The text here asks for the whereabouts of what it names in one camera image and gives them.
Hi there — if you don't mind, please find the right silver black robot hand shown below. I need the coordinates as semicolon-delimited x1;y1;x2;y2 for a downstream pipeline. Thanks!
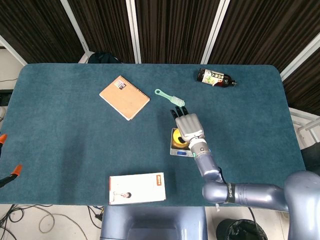
169;105;206;144

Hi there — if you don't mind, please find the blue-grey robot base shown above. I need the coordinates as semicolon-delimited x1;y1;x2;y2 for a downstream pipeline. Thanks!
99;206;208;240

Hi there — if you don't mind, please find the small digital kitchen scale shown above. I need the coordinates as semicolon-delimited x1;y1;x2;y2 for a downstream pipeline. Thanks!
169;127;195;158

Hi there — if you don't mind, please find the mint green plastic brush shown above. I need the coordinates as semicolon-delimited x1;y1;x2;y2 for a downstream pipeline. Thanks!
154;88;186;109

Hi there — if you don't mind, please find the dark sauce bottle with label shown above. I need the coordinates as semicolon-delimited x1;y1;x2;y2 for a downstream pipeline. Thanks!
195;68;238;89

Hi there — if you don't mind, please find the brown spiral notebook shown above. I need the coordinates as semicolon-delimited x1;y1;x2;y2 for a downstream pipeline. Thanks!
99;75;151;122

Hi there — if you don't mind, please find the white desk lamp box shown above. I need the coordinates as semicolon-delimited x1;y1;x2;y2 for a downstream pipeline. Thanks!
108;172;167;206

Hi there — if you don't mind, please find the dark brown partition panel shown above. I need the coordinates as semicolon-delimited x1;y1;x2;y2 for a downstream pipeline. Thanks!
134;0;221;65
208;0;320;73
282;61;320;116
0;0;85;65
67;0;137;64

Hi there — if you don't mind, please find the black bag behind table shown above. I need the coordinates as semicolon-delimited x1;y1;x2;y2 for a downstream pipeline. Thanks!
87;52;121;65

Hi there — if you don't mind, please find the black trash bin with bag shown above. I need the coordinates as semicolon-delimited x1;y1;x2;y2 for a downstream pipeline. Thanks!
216;218;268;240

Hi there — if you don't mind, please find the white metal rack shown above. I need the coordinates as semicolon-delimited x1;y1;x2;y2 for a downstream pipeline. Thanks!
289;107;320;151

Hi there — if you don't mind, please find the teal table cloth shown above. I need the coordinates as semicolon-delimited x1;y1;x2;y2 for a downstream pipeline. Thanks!
0;63;307;207

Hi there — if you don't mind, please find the black clamp with orange tip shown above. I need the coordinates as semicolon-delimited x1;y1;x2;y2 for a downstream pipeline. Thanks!
0;164;23;189
0;133;8;157

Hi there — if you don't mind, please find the white partition frame post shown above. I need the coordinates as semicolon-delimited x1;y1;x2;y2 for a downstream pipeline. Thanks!
0;34;28;65
279;32;320;82
200;0;231;65
125;0;143;64
59;0;92;64

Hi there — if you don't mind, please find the black power plug cable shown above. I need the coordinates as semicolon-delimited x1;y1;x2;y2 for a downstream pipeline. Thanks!
86;205;105;229

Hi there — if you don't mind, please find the grey floor cable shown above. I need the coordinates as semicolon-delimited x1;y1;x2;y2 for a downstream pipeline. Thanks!
14;204;88;240

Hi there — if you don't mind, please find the black floor cable bundle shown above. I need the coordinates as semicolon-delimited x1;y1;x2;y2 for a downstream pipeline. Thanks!
0;204;26;240

